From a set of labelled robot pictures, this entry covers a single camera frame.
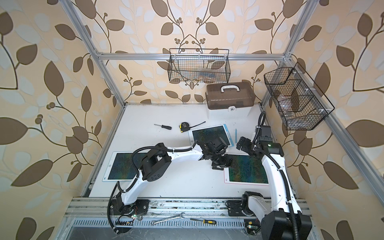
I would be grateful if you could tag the blue writing tablet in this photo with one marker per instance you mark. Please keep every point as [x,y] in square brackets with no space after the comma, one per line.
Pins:
[208,134]
[120,168]

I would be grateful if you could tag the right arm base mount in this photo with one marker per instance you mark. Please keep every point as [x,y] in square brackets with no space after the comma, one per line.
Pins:
[234,207]

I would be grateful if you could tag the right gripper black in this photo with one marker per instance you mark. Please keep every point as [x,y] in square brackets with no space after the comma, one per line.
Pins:
[245,147]

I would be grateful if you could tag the silver wrench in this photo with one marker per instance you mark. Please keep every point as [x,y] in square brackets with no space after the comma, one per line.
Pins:
[179,216]

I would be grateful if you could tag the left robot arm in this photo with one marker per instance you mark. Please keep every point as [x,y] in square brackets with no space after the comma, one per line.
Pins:
[151,162]

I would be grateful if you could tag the brown lid storage box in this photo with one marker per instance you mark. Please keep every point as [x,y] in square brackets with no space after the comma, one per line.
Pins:
[229,100]

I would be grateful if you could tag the aluminium frame rail front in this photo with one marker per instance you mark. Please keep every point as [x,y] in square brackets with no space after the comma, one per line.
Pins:
[158,207]

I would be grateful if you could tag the black wire basket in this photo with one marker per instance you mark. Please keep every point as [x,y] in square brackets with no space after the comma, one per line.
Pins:
[209,66]
[301,103]

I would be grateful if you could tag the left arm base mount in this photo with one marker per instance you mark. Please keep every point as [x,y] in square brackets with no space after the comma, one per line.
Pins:
[139,207]

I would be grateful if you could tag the black wire basket back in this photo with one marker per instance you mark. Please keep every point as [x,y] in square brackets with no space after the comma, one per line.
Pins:
[209,66]

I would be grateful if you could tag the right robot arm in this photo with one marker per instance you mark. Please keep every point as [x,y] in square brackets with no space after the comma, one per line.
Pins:
[285,219]

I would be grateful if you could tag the black handled screwdriver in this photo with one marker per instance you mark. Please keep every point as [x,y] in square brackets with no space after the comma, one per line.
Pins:
[164,127]

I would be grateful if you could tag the black wire basket right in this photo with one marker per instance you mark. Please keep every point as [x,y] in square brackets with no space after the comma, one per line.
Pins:
[301,103]

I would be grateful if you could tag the pink writing tablet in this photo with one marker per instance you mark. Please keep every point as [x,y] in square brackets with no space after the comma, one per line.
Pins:
[245,170]

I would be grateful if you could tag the black yellow tape measure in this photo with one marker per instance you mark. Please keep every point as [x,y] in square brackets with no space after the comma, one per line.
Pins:
[185,127]

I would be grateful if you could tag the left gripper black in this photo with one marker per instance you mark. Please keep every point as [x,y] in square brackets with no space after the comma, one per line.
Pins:
[225,164]

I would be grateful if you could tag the yellow black screwdriver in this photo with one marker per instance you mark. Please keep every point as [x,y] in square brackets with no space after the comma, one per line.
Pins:
[204,221]

